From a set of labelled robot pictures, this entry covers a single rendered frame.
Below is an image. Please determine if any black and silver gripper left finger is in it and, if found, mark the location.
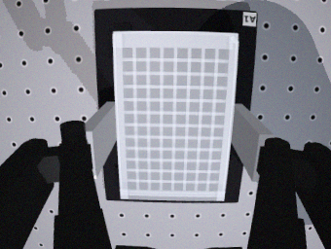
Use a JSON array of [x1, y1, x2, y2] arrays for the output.
[[0, 101, 117, 249]]

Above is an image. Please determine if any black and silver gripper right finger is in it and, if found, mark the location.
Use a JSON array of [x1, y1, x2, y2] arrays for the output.
[[231, 104, 331, 249]]

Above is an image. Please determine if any grey flat base plate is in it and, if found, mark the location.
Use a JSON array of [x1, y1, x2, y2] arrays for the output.
[[0, 0, 331, 249]]

